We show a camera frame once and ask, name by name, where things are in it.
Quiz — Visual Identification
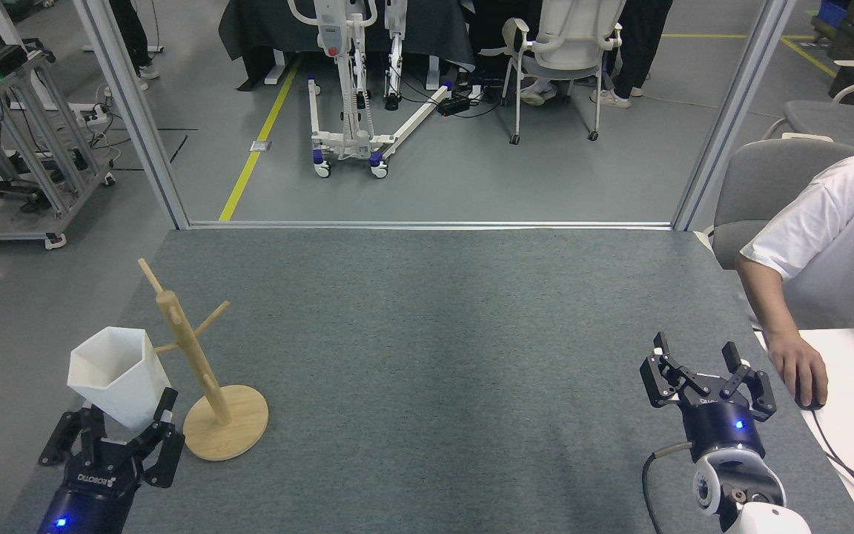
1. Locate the white stand on wheels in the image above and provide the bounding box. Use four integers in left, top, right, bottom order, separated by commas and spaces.
286, 0, 454, 179

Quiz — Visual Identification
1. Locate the white upright stand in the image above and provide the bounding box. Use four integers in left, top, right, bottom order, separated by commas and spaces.
383, 0, 411, 112

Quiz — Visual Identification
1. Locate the black cloth covered table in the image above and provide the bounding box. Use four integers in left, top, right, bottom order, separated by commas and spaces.
218, 0, 477, 91

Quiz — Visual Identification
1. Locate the silver frame crossbar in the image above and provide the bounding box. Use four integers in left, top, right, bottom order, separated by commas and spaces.
187, 220, 676, 231

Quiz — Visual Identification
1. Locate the silver frame post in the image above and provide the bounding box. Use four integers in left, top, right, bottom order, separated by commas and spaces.
670, 0, 798, 232
73, 0, 191, 231

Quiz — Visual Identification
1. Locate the person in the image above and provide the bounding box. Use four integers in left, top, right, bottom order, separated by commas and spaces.
735, 146, 854, 409
105, 0, 163, 91
590, 0, 675, 110
520, 74, 558, 107

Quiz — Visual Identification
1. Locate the white office chair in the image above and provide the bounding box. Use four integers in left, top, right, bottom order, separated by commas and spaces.
500, 0, 626, 145

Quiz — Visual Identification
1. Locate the black computer mouse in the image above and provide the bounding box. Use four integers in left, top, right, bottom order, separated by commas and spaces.
794, 375, 828, 411

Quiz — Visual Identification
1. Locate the wooden cup rack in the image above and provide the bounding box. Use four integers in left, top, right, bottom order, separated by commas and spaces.
138, 258, 270, 462

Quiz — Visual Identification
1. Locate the person's right hand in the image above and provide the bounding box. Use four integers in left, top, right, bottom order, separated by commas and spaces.
764, 332, 830, 407

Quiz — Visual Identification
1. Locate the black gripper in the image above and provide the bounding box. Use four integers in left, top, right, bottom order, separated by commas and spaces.
640, 332, 778, 464
36, 388, 185, 534

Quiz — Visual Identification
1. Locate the white faceted cup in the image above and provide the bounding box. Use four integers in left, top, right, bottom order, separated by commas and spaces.
67, 327, 172, 431

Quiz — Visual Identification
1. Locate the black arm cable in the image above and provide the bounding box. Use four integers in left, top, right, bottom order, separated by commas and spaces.
642, 441, 695, 534

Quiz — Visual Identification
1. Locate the grey padded chair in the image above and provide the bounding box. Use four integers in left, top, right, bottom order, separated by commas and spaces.
762, 59, 854, 149
694, 133, 854, 269

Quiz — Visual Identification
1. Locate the white power strip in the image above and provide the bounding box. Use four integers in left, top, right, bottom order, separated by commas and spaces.
71, 104, 113, 128

